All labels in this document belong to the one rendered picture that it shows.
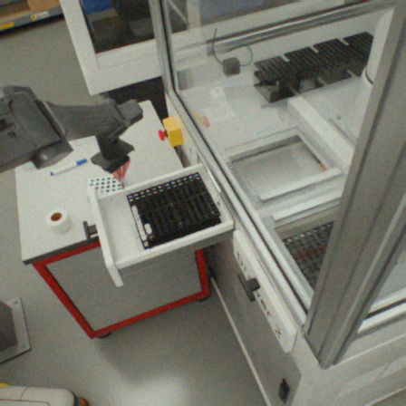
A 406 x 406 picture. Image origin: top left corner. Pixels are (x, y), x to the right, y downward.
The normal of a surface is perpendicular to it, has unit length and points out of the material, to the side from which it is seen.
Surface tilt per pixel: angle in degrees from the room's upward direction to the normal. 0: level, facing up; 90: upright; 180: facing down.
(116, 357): 0
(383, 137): 90
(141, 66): 90
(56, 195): 0
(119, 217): 0
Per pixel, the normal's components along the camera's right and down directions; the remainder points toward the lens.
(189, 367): -0.09, -0.64
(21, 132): 0.63, -0.29
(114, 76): 0.35, 0.69
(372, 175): -0.93, 0.32
